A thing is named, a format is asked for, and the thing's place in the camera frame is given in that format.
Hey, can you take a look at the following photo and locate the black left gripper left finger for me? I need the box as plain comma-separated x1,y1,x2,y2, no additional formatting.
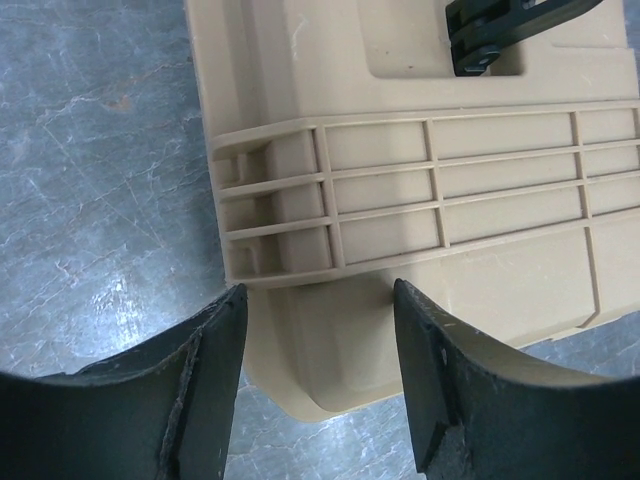
1,285,248,479

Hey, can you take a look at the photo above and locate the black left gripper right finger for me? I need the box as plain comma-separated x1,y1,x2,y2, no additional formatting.
393,279,639,479

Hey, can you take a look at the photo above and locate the tan plastic tool box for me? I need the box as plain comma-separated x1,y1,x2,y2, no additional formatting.
186,1,639,422

